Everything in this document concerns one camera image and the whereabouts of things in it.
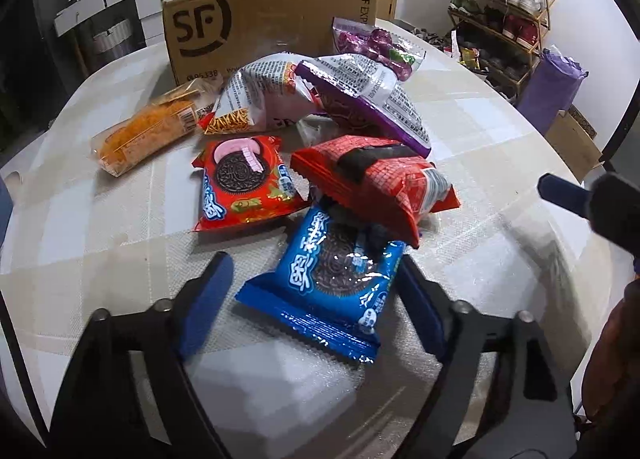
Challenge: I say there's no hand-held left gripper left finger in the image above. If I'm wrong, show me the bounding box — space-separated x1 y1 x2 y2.
47 251 236 459

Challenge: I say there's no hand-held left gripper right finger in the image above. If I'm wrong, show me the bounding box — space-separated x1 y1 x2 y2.
399 255 582 459

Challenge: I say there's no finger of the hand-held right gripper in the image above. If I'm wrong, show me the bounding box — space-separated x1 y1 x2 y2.
537 173 595 218

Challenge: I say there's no blue cookie packet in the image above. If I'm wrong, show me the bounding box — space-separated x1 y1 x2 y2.
235 199 407 365

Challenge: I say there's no red cookie packet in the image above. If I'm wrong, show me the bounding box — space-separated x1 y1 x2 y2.
191 135 313 233

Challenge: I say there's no red packet with dark patch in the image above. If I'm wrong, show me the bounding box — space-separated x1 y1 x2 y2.
290 135 462 249

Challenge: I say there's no orange floss bread packet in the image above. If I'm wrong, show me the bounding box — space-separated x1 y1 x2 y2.
91 78 227 178

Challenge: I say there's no clear cracker packet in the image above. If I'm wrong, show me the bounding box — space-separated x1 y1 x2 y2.
296 114 343 146

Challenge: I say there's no white fries snack packet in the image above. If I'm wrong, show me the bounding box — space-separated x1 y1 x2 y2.
197 53 323 136

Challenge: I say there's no purple and white snack packet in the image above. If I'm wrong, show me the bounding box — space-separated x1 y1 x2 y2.
295 53 434 159

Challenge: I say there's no purple candy bag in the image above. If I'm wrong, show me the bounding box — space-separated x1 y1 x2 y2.
331 16 427 83

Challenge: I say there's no brown cardboard box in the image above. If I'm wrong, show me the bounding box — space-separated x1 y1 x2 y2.
161 0 379 88

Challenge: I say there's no person's right forearm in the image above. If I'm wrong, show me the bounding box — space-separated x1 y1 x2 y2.
582 284 640 422

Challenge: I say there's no small flat cardboard box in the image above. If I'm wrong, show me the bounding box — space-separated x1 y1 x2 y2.
544 106 604 181

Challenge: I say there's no beige checked tablecloth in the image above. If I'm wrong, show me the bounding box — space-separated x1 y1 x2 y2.
0 16 621 459

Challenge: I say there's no wooden shoe rack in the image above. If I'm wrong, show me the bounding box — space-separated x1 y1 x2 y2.
446 0 557 106

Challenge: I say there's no white woven basket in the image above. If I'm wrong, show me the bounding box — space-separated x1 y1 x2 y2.
86 20 147 76

